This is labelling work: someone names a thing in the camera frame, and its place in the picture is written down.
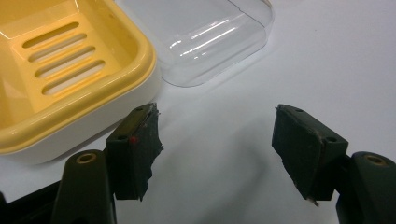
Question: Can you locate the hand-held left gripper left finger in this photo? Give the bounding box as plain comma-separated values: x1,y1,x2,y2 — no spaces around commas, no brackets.
50,102,164,224

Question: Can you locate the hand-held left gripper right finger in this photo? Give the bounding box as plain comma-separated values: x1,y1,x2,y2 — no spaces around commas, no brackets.
271,104,396,224

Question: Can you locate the yellow and white soap box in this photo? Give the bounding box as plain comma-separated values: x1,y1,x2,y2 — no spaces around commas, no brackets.
0,0,163,165

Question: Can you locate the clear plastic soap box lid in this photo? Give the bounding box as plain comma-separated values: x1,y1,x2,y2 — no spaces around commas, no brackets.
114,0,276,88

